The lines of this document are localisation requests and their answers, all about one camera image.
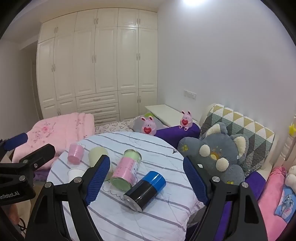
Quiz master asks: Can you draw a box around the light green plastic cup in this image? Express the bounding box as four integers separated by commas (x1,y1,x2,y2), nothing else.
88,147,113,181

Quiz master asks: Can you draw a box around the small white cup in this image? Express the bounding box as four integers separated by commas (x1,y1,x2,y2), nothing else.
68,168,85,182

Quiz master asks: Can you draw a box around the pink plastic cup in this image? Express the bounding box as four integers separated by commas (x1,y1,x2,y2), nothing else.
67,143,84,165

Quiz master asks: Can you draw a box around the pink blue pillow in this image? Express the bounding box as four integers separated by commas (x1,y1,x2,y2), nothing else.
258,167,295,240

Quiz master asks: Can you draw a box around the pink folded quilt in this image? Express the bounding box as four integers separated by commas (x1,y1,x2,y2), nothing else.
12,113,95,170

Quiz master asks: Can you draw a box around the white plush toy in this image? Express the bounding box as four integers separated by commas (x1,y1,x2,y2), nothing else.
285,165,296,193

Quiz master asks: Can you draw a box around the pink green glass jar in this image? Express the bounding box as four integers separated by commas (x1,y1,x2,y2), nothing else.
110,149,142,192

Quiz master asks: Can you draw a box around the grey bear plush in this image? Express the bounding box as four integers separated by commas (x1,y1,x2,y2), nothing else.
177,122,249,185

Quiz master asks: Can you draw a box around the white headboard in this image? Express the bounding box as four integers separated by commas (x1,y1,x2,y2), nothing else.
278,115,296,170

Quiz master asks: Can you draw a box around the black can blue lid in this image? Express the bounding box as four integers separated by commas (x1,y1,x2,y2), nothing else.
123,171,166,212

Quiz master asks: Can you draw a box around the striped white table cloth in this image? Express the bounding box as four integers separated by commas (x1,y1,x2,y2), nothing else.
47,132,201,240

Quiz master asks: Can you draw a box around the triangle pattern pillow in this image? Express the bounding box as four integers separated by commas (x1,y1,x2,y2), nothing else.
199,103,278,179

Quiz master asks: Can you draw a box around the heart pattern bed sheet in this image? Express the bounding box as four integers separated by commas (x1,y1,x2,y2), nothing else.
95,118,135,134

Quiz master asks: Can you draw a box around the grey flower pillow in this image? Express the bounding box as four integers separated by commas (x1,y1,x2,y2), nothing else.
128,113,167,133

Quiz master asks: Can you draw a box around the purple cushion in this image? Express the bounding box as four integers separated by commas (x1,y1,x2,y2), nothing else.
155,123,200,149

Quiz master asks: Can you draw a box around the small pink bunny toy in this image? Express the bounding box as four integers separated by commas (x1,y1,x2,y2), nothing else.
179,110,193,131

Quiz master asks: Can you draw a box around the large pink bunny toy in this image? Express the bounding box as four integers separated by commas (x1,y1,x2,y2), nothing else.
140,115,157,136

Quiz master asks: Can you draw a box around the white wardrobe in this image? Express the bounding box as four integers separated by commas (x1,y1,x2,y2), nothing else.
37,8,158,126

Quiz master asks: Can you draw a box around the white nightstand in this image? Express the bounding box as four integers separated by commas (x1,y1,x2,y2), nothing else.
144,104,200,128

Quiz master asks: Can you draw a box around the wall socket plate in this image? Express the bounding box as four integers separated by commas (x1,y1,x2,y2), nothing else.
184,90,196,100

